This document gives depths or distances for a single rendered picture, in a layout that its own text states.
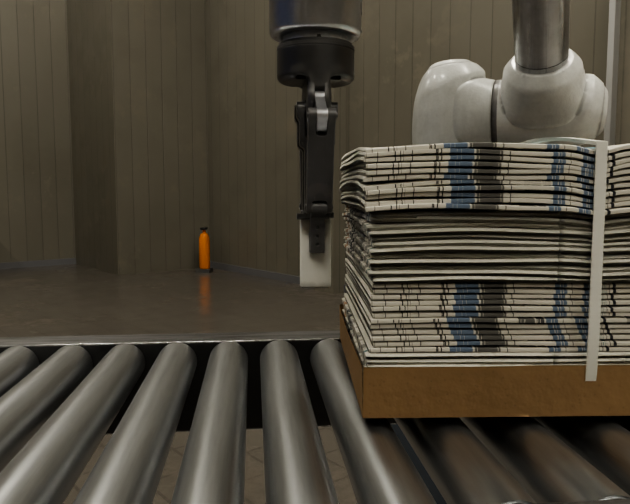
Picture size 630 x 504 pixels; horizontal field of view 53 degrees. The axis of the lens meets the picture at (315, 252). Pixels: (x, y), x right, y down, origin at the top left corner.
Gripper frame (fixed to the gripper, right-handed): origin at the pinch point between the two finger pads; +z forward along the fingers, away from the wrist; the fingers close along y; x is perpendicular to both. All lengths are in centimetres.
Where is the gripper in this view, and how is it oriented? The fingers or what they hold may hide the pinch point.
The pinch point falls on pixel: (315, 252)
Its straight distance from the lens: 63.4
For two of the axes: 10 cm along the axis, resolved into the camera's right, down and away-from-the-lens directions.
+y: -1.0, -1.0, 9.9
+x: -10.0, 0.1, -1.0
